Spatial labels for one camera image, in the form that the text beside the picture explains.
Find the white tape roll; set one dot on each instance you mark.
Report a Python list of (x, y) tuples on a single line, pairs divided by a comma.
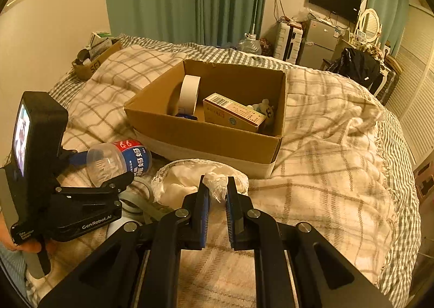
[(188, 94)]

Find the white pole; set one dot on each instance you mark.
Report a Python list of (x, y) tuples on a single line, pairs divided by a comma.
[(256, 6)]

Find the clear tape roll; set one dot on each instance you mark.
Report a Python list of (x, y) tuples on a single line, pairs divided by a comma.
[(144, 187)]

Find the small blue object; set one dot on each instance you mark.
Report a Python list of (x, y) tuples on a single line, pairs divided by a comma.
[(186, 116)]

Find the green and white carton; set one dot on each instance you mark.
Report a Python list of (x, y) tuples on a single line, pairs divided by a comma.
[(101, 38)]

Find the black jacket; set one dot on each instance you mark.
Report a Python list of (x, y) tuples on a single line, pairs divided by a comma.
[(359, 64)]

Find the white ribbed suitcase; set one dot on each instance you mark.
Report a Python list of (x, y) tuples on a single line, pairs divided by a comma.
[(286, 42)]

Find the cream plaid blanket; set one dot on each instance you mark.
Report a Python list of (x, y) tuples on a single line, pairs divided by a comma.
[(332, 165)]

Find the small plush toy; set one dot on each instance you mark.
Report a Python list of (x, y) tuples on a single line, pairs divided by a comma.
[(263, 109)]

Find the brown wooden furniture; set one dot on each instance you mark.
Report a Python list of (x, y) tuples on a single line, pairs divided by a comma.
[(425, 175)]

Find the white lace cloth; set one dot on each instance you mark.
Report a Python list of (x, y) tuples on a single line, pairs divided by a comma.
[(190, 175)]

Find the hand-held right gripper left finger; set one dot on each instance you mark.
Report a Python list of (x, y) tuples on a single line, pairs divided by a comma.
[(204, 213)]

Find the grey checked bed sheet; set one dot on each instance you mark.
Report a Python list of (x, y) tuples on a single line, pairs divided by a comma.
[(400, 192)]

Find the black round container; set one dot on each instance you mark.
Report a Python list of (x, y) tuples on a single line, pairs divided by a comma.
[(83, 55)]

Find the grey round object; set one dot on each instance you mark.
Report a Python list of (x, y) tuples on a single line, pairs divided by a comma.
[(145, 211)]

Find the small brown cardboard box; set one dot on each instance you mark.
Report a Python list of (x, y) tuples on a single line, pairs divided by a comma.
[(93, 67)]

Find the white louvred closet doors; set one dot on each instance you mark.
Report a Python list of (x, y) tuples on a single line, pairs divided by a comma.
[(417, 74)]

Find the clear plastic bottle blue label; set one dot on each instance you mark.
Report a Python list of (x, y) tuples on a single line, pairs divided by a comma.
[(117, 162)]

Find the white oval vanity mirror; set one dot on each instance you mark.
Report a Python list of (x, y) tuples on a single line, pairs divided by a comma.
[(369, 25)]

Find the person's left hand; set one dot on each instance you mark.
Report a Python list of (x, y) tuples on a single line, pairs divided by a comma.
[(23, 246)]

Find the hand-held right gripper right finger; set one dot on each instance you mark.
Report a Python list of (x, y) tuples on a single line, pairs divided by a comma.
[(230, 214)]

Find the silver refrigerator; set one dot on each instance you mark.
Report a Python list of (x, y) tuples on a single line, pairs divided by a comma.
[(320, 43)]

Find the large clear water jug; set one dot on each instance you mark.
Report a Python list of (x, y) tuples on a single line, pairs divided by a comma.
[(249, 45)]

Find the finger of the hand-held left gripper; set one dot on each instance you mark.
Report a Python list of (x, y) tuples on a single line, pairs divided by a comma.
[(76, 158), (101, 187)]

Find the tan medicine carton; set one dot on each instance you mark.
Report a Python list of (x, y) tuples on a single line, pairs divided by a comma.
[(234, 113)]

